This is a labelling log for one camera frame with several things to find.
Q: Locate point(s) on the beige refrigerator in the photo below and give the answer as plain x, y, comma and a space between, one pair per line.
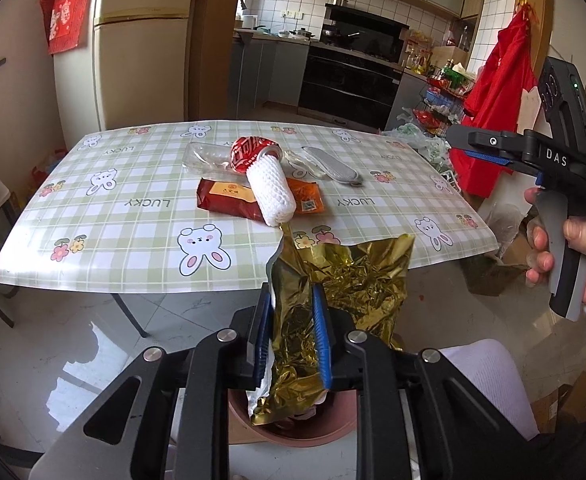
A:
129, 68

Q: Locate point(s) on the green plaid bunny tablecloth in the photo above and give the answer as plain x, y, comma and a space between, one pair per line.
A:
119, 213

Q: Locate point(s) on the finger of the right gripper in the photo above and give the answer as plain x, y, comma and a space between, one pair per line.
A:
500, 161

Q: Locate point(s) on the white foam fruit net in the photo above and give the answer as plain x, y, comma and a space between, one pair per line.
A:
269, 186

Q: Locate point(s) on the white plastic bags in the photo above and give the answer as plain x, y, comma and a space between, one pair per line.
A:
434, 149

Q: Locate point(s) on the dark red snack packet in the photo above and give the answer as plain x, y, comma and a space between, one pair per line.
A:
230, 198

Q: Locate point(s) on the cardboard box on floor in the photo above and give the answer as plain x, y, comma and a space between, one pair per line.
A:
562, 408

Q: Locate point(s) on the brown round trash bin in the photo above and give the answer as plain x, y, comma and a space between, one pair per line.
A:
325, 423

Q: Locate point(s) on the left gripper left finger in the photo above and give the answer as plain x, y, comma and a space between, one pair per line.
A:
257, 343

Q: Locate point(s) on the red patterned wrapper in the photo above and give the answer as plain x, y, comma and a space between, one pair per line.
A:
248, 149

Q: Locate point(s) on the red hanging cloth decoration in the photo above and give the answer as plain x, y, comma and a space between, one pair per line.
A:
63, 22

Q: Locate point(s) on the clear plastic tray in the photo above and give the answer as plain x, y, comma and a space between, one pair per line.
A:
206, 157

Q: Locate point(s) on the orange snack packet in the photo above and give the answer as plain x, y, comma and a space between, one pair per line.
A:
307, 196

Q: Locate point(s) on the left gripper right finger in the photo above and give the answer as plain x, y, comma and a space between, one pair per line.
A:
323, 336

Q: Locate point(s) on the black oven stove unit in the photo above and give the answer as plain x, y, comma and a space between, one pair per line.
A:
353, 71

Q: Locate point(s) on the red hanging apron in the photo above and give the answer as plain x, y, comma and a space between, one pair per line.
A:
494, 103

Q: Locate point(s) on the gold foil bag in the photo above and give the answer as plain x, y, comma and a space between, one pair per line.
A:
367, 281

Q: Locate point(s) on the grey kitchen counter cabinets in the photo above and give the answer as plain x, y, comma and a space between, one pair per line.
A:
264, 71

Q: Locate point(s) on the wire rack with snacks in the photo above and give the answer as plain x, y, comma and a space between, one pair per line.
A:
443, 99

